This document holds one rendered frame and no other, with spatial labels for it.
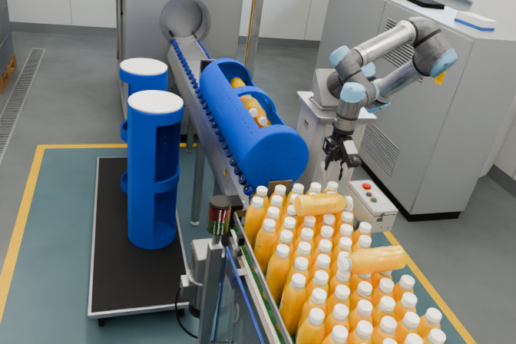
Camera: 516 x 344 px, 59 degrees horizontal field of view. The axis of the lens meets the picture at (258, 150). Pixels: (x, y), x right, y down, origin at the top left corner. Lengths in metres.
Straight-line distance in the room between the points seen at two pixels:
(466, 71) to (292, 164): 1.68
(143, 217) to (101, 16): 4.63
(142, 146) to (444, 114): 2.00
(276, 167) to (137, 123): 0.82
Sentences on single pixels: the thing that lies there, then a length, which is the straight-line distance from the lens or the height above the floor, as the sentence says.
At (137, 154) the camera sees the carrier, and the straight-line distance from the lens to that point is 2.42.
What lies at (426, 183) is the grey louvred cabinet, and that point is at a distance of 3.56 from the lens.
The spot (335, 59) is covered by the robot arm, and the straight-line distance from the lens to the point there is 1.62.
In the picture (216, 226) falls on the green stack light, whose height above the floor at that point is 1.19.
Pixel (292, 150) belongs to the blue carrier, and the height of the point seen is 1.15.
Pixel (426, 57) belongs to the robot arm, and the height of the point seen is 1.57.
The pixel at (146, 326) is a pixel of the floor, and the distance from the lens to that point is 2.59.
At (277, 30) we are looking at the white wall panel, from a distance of 7.31.
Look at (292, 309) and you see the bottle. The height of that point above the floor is 1.01.
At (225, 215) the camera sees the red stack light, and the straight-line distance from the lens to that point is 1.28.
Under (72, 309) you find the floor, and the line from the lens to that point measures 2.71.
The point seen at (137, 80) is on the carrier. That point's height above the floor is 0.99.
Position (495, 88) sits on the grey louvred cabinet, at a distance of 3.46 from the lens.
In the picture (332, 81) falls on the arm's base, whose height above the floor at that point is 1.28.
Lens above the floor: 2.01
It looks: 29 degrees down
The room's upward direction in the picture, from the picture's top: 9 degrees clockwise
